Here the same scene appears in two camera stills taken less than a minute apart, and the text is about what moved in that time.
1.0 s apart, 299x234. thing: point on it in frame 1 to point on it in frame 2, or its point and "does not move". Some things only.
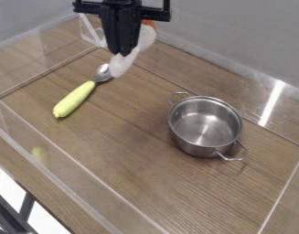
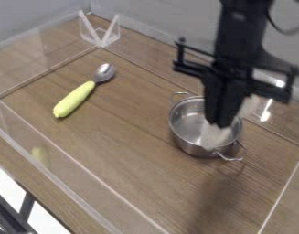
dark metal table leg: [11, 221] does not move
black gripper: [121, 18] to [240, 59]
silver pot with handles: [206, 125] does not move
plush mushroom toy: [122, 64] to [214, 137]
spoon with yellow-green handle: [70, 103] does not move
